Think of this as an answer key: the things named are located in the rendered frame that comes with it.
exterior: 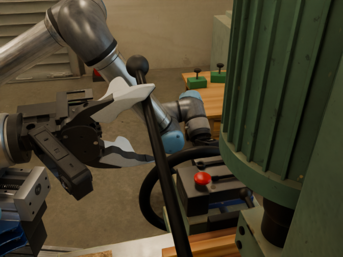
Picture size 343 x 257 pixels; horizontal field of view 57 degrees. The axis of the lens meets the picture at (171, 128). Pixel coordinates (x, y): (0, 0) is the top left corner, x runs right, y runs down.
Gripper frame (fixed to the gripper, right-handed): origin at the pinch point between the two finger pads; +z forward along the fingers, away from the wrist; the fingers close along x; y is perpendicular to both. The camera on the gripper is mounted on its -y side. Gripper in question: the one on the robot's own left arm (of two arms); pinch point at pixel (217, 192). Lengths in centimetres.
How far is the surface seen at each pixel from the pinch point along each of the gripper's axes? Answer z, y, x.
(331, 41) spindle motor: 10, -75, 15
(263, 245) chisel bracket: 19, -50, 12
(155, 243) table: 13.8, -27.3, 22.6
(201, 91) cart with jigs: -78, 69, -29
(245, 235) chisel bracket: 17, -46, 12
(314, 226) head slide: 19, -68, 16
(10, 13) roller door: -227, 137, 104
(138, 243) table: 13.1, -26.9, 25.6
